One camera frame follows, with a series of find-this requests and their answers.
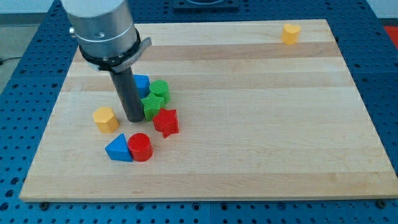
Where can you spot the green star block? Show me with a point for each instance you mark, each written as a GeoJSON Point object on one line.
{"type": "Point", "coordinates": [152, 105]}

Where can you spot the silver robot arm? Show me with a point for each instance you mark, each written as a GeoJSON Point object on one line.
{"type": "Point", "coordinates": [108, 40]}

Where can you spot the green cylinder block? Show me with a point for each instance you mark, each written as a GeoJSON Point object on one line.
{"type": "Point", "coordinates": [160, 88]}

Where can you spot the black clamp ring mount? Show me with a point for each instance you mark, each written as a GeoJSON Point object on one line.
{"type": "Point", "coordinates": [121, 62]}

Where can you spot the red star block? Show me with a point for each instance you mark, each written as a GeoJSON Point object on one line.
{"type": "Point", "coordinates": [166, 122]}

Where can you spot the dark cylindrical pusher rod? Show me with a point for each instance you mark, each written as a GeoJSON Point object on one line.
{"type": "Point", "coordinates": [128, 94]}

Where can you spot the blue cube block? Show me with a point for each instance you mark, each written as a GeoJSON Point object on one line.
{"type": "Point", "coordinates": [142, 83]}

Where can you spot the red cylinder block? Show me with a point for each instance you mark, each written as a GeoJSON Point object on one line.
{"type": "Point", "coordinates": [140, 147]}

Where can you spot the yellow hexagon block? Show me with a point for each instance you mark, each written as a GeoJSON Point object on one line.
{"type": "Point", "coordinates": [105, 119]}

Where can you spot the wooden board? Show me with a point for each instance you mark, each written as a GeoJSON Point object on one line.
{"type": "Point", "coordinates": [258, 120]}

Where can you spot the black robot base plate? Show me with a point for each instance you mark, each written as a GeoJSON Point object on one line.
{"type": "Point", "coordinates": [184, 5]}

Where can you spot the blue triangle block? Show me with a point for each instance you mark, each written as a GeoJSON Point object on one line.
{"type": "Point", "coordinates": [117, 150]}

